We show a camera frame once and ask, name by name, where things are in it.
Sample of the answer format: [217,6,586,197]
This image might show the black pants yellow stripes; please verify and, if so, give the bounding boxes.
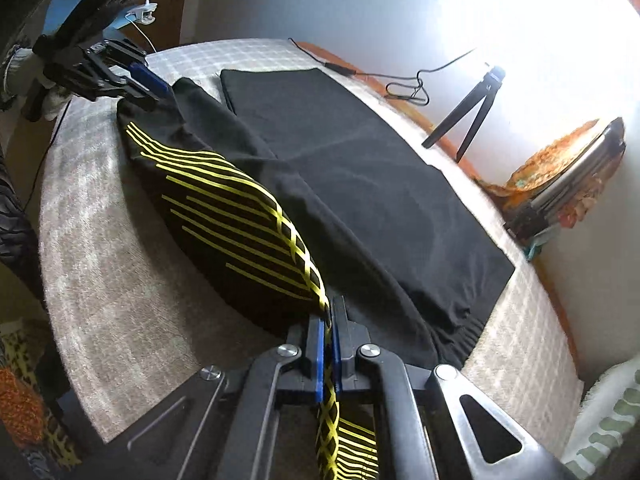
[116,68,514,479]

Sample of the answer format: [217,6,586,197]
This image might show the checked beige bed cover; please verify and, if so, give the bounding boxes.
[38,37,586,458]

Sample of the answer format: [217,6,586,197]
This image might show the green striped white pillow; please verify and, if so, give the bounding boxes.
[561,356,639,479]

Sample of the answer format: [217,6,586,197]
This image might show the orange patterned scarf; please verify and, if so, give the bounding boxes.
[475,120,604,220]

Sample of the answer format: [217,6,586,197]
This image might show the folded silver tripod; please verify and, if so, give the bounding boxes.
[504,117,626,250]

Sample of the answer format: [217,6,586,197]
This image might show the black power cable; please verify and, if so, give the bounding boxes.
[287,37,474,108]

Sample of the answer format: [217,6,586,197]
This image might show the bright ring light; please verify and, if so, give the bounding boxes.
[436,0,639,124]

